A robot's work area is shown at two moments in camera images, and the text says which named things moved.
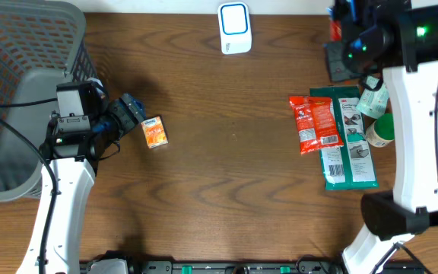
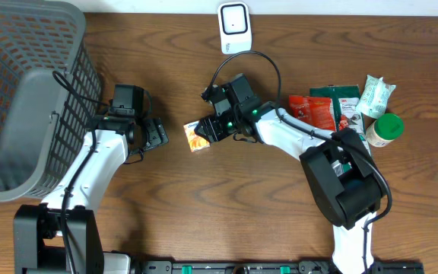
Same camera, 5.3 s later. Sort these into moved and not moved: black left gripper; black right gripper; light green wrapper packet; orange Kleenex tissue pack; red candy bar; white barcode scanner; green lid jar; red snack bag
Moved: black left gripper; red candy bar; black right gripper; orange Kleenex tissue pack
Not moved: light green wrapper packet; green lid jar; red snack bag; white barcode scanner
